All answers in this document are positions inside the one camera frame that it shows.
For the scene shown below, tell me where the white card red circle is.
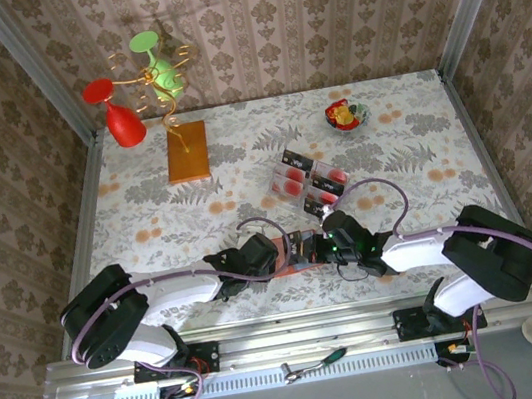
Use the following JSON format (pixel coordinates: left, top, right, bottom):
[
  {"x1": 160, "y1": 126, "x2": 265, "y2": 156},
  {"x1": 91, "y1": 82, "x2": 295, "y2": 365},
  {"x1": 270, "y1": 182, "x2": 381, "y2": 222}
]
[
  {"x1": 305, "y1": 187, "x2": 342, "y2": 210},
  {"x1": 267, "y1": 162, "x2": 312, "y2": 200},
  {"x1": 313, "y1": 155, "x2": 351, "y2": 187}
]

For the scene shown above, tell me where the clear acrylic card stand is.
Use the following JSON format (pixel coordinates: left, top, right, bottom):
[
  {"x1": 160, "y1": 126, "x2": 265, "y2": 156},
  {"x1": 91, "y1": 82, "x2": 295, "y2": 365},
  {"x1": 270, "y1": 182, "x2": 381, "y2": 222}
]
[{"x1": 263, "y1": 140, "x2": 356, "y2": 222}]

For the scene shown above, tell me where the floral fern print tablecloth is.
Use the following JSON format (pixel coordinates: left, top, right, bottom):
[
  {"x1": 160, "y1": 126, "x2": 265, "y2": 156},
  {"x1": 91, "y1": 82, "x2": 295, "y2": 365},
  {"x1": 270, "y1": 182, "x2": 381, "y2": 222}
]
[{"x1": 47, "y1": 58, "x2": 532, "y2": 349}]

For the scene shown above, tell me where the yellow and red snack packet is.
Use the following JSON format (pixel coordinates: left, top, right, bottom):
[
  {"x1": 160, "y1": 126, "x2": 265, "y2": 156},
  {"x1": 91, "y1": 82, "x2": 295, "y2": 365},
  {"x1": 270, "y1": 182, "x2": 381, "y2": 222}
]
[{"x1": 331, "y1": 104, "x2": 357, "y2": 128}]

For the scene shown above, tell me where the white bowl green leaf print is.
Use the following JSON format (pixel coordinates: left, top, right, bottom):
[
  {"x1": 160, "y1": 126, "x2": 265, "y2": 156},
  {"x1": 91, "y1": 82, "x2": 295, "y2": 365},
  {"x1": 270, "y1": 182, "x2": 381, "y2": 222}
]
[{"x1": 322, "y1": 95, "x2": 374, "y2": 138}]

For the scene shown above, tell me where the red wine glass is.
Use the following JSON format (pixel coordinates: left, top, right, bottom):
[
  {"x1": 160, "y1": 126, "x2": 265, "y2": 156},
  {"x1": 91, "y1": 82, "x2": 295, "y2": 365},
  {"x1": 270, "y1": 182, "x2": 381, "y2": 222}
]
[{"x1": 79, "y1": 72, "x2": 150, "y2": 154}]

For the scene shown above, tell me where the green wine glass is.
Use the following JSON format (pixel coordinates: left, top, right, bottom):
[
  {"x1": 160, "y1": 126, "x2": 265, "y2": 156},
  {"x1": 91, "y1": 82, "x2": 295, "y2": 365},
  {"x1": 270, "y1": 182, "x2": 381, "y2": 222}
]
[{"x1": 126, "y1": 26, "x2": 186, "y2": 105}]

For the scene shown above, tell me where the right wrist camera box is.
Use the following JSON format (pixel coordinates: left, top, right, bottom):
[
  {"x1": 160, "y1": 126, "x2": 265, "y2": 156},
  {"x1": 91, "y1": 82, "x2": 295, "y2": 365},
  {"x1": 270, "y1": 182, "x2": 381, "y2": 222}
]
[{"x1": 319, "y1": 206, "x2": 370, "y2": 252}]

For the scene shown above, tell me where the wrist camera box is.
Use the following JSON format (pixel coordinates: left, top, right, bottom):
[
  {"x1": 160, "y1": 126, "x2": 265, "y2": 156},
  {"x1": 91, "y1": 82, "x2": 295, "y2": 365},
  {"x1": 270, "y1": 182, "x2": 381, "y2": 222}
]
[
  {"x1": 236, "y1": 230, "x2": 283, "y2": 279},
  {"x1": 319, "y1": 206, "x2": 370, "y2": 252}
]

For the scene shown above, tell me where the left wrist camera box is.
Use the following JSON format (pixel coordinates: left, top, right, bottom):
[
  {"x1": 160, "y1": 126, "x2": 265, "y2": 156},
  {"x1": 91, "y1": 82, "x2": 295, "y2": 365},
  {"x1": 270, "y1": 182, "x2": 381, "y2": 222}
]
[{"x1": 236, "y1": 230, "x2": 283, "y2": 279}]

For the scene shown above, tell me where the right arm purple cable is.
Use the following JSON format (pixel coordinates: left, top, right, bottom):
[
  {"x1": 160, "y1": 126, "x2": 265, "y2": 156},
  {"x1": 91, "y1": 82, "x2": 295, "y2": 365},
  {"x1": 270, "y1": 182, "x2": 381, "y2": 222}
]
[{"x1": 317, "y1": 151, "x2": 532, "y2": 399}]

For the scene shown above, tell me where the aluminium front rail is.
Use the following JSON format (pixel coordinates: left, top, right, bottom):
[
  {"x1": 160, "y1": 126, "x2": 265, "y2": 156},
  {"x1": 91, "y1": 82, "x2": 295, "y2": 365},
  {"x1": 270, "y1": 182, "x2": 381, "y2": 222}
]
[{"x1": 36, "y1": 274, "x2": 532, "y2": 399}]

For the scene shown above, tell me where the ratchet wrench green handle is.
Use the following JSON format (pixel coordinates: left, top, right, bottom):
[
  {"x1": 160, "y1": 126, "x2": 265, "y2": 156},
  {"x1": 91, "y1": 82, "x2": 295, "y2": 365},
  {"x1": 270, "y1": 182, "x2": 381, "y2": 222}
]
[{"x1": 279, "y1": 346, "x2": 353, "y2": 387}]

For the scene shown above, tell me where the gold wire rack wooden base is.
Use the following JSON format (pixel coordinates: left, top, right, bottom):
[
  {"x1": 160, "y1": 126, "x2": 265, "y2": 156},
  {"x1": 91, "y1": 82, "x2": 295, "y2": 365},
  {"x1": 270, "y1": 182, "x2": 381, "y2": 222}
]
[{"x1": 106, "y1": 38, "x2": 216, "y2": 193}]

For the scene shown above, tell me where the slotted grey cable duct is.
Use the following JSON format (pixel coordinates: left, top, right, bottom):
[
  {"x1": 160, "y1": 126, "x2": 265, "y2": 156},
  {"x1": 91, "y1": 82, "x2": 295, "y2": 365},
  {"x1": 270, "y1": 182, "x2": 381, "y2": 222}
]
[{"x1": 63, "y1": 337, "x2": 448, "y2": 399}]

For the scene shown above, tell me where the aluminium side rail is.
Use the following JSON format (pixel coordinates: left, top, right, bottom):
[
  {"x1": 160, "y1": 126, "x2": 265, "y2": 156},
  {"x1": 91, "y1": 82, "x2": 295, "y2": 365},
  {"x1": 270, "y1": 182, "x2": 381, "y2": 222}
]
[
  {"x1": 436, "y1": 57, "x2": 532, "y2": 294},
  {"x1": 28, "y1": 128, "x2": 137, "y2": 362}
]

